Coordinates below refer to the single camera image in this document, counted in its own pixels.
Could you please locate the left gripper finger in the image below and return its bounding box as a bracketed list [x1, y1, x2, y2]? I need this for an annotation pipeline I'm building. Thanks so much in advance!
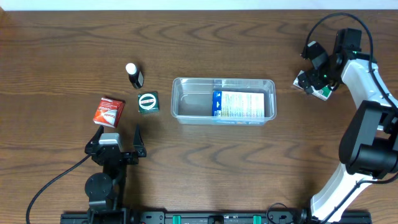
[90, 125, 104, 146]
[133, 124, 144, 150]

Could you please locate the white green medicine box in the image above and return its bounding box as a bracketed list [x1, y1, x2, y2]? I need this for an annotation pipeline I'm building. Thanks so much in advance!
[293, 70, 332, 101]

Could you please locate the red white Panadol box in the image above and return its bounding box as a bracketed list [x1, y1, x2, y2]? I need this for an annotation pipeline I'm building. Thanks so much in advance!
[93, 97, 125, 128]

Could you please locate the dark green square box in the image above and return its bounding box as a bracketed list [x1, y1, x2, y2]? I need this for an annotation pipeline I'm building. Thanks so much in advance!
[137, 91, 159, 114]

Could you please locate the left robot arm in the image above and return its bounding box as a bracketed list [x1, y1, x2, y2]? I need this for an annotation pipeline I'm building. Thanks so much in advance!
[85, 126, 147, 212]

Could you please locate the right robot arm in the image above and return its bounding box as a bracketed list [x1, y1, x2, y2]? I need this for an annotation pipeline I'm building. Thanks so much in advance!
[295, 28, 397, 223]

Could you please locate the clear plastic container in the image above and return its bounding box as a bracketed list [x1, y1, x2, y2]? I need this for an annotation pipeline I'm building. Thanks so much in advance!
[171, 78, 277, 126]

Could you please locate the black bottle white cap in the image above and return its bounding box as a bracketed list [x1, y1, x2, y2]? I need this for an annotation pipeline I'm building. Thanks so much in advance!
[126, 63, 144, 89]

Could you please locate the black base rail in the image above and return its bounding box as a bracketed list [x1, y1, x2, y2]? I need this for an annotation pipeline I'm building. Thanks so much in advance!
[60, 210, 373, 224]

